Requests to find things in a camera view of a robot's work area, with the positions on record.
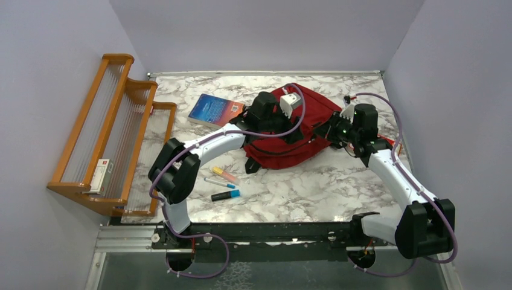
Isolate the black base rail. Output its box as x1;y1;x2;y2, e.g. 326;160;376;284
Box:
151;222;385;263

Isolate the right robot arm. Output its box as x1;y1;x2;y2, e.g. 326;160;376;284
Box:
314;104;456;259

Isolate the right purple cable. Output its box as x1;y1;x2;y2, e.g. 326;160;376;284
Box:
344;92;458;279

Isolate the blue paperback book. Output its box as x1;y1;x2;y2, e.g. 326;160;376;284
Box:
188;94;245;129

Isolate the wooden rack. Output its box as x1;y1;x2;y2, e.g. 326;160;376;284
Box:
47;54;177;217

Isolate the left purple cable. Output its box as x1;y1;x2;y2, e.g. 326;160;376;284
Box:
149;83;307;279

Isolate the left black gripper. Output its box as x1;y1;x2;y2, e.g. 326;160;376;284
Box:
258;103;304;144

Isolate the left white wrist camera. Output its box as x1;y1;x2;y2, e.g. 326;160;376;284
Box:
279;92;302;119

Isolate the black blue highlighter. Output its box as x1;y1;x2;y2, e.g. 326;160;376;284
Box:
211;190;240;202

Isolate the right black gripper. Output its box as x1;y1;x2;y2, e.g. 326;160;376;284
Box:
313;111;361;144

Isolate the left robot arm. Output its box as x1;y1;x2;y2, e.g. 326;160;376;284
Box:
148;83;307;248

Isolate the red backpack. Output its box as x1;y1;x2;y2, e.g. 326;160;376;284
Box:
239;83;342;174

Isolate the blue white pen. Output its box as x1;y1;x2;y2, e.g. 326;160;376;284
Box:
203;178;236;189

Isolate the yellow orange highlighter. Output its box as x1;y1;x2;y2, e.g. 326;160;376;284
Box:
212;166;239;185

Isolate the purple cable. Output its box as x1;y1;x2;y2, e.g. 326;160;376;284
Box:
344;92;458;279
149;83;307;279

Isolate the white red box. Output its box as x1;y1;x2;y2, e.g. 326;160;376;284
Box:
88;159;114;196

